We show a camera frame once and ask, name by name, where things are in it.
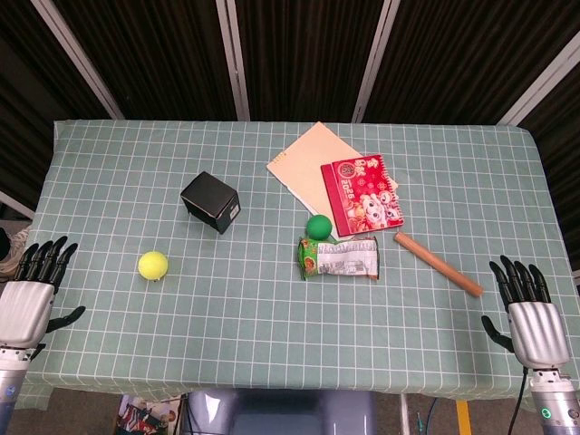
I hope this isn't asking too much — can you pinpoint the green snack packet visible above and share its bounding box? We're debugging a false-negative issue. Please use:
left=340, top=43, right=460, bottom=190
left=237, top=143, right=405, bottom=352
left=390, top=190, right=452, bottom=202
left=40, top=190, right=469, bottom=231
left=297, top=237, right=380, bottom=283

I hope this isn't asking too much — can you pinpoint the green checkered tablecloth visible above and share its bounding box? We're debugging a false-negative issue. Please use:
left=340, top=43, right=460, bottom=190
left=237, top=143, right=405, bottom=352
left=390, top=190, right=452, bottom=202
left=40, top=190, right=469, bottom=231
left=14, top=119, right=580, bottom=413

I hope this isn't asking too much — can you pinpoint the beige paper notebook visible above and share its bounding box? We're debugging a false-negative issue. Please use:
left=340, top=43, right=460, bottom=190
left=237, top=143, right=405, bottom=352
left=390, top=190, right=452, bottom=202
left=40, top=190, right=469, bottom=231
left=266, top=121, right=401, bottom=241

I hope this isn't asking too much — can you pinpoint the red spiral calendar notebook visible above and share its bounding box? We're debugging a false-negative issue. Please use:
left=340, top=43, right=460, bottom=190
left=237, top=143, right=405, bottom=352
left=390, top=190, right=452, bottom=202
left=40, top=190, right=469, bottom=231
left=320, top=154, right=406, bottom=237

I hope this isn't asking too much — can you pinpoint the green floor cable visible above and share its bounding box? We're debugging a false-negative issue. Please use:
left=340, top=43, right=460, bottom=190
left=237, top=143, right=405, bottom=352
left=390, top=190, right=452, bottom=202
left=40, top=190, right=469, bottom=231
left=416, top=396, right=440, bottom=435

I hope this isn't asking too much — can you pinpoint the white partition frame post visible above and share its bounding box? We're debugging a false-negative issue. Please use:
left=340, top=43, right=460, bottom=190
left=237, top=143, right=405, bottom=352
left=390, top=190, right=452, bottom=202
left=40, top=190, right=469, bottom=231
left=498, top=38, right=580, bottom=127
left=351, top=0, right=401, bottom=123
left=30, top=0, right=125, bottom=121
left=215, top=0, right=251, bottom=121

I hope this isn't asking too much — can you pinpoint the black cardboard box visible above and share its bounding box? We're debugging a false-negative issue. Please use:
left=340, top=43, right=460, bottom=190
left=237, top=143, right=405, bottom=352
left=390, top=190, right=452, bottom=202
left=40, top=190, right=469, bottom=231
left=179, top=170, right=240, bottom=236

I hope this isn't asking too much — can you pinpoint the wooden stick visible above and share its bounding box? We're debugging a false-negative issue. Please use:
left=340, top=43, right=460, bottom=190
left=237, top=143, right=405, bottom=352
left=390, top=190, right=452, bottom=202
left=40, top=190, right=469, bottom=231
left=392, top=231, right=484, bottom=299

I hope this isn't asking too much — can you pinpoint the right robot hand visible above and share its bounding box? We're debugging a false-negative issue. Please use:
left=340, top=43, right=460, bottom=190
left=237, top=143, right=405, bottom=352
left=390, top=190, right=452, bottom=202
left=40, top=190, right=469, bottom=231
left=480, top=255, right=572, bottom=369

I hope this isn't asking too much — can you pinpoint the white sneaker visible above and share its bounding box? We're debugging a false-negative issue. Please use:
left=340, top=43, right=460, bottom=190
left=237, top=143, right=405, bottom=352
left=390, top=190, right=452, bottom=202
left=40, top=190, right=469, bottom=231
left=0, top=226, right=33, bottom=276

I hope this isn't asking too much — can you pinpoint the green ball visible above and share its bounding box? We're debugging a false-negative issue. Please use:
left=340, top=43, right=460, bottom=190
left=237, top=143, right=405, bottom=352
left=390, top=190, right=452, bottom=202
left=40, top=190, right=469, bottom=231
left=305, top=214, right=334, bottom=240

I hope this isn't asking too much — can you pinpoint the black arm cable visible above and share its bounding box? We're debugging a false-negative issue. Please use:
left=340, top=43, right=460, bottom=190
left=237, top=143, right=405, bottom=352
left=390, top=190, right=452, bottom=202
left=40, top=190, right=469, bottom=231
left=510, top=366, right=530, bottom=435

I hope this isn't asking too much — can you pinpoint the yellow ball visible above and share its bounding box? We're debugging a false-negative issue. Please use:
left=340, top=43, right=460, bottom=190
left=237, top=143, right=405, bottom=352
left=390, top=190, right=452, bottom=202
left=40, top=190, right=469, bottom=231
left=138, top=250, right=169, bottom=283

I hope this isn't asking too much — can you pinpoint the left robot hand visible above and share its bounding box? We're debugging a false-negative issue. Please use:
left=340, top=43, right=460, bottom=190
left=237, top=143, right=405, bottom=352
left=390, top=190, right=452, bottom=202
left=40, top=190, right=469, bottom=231
left=0, top=236, right=87, bottom=351

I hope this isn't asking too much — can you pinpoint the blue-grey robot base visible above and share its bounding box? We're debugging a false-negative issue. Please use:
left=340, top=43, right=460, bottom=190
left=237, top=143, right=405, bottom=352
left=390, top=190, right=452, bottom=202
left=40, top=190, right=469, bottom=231
left=187, top=388, right=377, bottom=435

